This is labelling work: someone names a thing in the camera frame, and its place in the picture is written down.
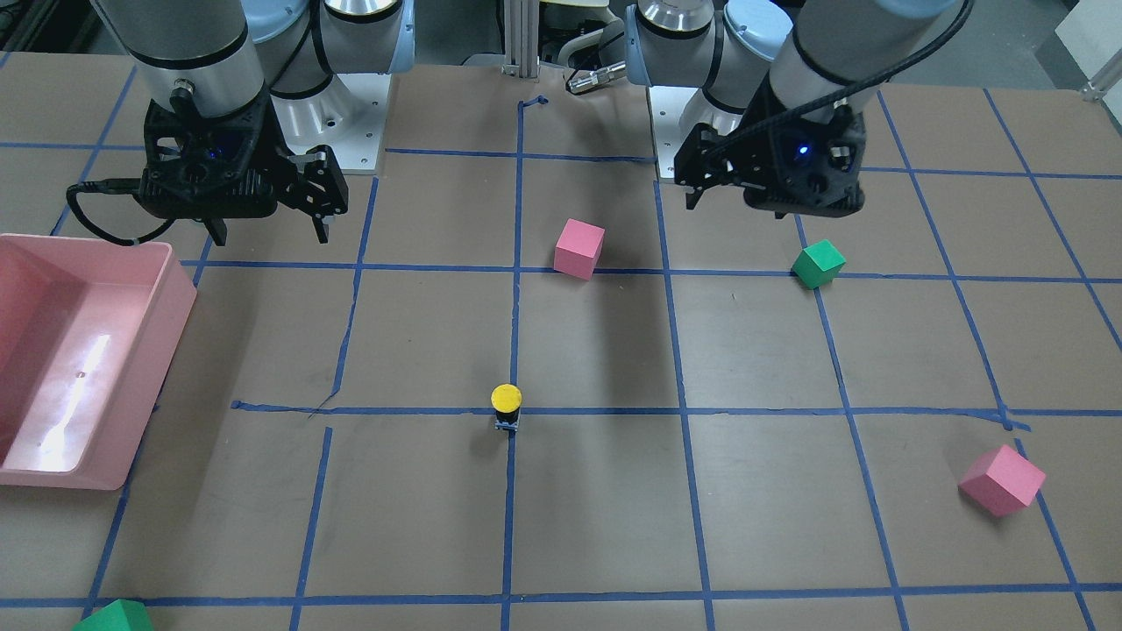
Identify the pink cube near centre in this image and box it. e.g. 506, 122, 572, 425
552, 218, 606, 281

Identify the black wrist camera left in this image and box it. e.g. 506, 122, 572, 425
735, 104, 867, 218

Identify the pink cube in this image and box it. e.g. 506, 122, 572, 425
552, 218, 606, 281
958, 443, 1047, 518

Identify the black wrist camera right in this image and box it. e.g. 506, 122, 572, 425
132, 101, 252, 220

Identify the yellow push button switch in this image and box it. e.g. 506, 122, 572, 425
490, 383, 522, 432

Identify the pink plastic bin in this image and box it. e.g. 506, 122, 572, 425
1, 234, 197, 490

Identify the green cube centre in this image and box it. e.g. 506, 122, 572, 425
791, 239, 847, 290

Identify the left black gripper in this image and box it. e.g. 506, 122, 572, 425
673, 83, 778, 211

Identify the green cube far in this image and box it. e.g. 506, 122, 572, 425
72, 598, 155, 631

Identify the green cube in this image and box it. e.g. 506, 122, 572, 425
72, 598, 155, 631
791, 239, 847, 290

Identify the pink cube front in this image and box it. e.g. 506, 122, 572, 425
958, 443, 1047, 518

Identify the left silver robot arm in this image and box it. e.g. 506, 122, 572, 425
622, 1, 974, 218

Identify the aluminium frame post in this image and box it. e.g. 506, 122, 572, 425
502, 0, 541, 82

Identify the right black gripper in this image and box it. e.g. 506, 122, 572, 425
205, 92, 349, 246

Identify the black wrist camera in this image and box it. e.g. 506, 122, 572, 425
735, 104, 867, 218
132, 101, 252, 220

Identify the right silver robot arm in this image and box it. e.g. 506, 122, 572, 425
67, 1, 416, 247

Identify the brown paper table cover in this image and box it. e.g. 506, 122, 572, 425
3, 67, 1119, 630

